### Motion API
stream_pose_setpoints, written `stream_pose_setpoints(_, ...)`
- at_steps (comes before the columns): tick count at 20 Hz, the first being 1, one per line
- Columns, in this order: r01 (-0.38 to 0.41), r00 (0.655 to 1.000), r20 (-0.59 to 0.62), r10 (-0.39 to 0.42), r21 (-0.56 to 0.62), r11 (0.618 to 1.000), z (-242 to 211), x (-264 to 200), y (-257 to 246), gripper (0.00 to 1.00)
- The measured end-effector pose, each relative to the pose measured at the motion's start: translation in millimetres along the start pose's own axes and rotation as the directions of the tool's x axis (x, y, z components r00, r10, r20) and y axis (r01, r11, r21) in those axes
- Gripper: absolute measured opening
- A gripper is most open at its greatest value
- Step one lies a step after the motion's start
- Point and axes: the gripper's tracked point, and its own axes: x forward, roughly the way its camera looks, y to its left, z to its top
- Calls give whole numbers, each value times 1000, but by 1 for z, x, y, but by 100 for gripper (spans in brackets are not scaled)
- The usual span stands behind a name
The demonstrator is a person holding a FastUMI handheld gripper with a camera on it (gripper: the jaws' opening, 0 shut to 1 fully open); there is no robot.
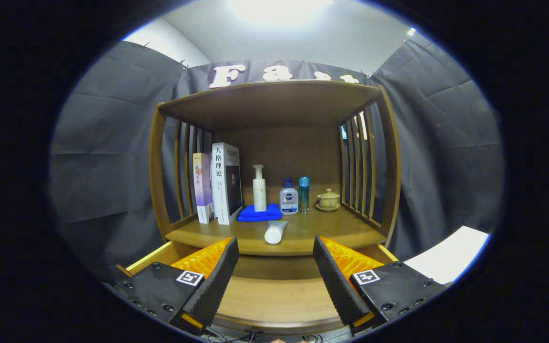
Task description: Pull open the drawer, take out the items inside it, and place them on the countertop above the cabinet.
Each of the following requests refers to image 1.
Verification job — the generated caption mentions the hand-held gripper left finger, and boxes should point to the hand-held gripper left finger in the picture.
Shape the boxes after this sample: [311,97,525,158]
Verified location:
[105,237,240,334]

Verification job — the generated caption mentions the ceiling lamp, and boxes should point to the ceiling lamp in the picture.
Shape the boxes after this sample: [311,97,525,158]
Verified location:
[227,0,335,24]

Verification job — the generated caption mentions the yellow lidded teacup with saucer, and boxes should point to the yellow lidded teacup with saucer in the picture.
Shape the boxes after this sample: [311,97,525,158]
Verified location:
[315,188,341,212]

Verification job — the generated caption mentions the teal slim bottle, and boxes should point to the teal slim bottle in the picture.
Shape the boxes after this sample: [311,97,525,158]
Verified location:
[299,177,311,213]

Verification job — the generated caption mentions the white pump bottle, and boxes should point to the white pump bottle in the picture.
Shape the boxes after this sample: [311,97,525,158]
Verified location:
[253,164,267,212]

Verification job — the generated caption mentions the white bottle with blue cap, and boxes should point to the white bottle with blue cap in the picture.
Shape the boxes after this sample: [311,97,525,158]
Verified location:
[279,179,299,216]

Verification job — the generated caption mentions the purple book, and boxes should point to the purple book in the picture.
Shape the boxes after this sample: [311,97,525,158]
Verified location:
[193,152,214,224]

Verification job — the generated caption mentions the white cleanser tube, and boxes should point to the white cleanser tube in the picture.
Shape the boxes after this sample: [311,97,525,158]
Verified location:
[264,220,288,245]

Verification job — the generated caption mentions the thick white book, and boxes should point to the thick white book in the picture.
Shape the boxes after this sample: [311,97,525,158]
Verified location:
[211,142,243,225]

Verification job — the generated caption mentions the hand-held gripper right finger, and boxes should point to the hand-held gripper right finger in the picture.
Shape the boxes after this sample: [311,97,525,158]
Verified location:
[313,235,451,335]

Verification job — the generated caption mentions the folded blue cloth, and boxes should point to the folded blue cloth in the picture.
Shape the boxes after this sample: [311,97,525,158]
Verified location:
[237,203,283,222]

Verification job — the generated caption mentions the brown wooden cabinet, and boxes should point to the brown wooden cabinet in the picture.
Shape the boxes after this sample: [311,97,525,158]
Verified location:
[148,79,402,258]

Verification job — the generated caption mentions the wooden countertop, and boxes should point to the wooden countertop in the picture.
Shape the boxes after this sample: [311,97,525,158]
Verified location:
[165,205,387,257]

